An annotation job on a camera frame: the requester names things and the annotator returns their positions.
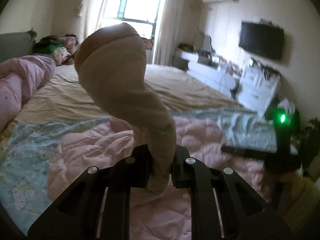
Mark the grey headboard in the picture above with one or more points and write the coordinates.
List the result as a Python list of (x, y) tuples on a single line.
[(15, 45)]

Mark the white drawer cabinet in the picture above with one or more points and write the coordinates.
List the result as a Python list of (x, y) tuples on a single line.
[(258, 88)]

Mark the pink rolled duvet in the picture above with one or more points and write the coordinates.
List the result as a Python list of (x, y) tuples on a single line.
[(20, 78)]

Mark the white chair with round back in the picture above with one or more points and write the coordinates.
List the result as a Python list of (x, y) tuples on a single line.
[(203, 42)]

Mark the black wall television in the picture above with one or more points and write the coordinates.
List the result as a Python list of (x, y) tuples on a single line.
[(263, 40)]

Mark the light blue cartoon blanket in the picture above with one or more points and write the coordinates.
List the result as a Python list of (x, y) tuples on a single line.
[(41, 160)]

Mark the white left curtain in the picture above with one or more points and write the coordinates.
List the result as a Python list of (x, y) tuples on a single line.
[(93, 14)]

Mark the white curtain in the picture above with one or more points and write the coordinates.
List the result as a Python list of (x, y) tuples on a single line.
[(93, 14), (167, 32)]

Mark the pink quilted jacket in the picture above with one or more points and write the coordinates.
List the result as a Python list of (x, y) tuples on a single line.
[(111, 66)]

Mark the window with green frame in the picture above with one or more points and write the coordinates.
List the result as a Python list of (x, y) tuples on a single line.
[(140, 14)]

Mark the white dressing table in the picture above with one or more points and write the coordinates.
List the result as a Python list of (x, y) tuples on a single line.
[(195, 66)]

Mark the white right curtain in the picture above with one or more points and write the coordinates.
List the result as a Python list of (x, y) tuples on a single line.
[(167, 32)]

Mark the beige bed sheet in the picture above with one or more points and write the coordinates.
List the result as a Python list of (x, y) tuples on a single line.
[(63, 98)]

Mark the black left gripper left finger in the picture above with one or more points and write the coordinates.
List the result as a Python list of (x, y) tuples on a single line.
[(97, 204)]

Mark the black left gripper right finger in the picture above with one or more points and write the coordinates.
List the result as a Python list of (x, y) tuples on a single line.
[(223, 205)]

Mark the pile of clothes by headboard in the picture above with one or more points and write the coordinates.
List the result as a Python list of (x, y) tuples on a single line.
[(61, 49)]

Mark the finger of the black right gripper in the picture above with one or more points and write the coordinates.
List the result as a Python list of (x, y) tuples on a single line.
[(248, 153)]

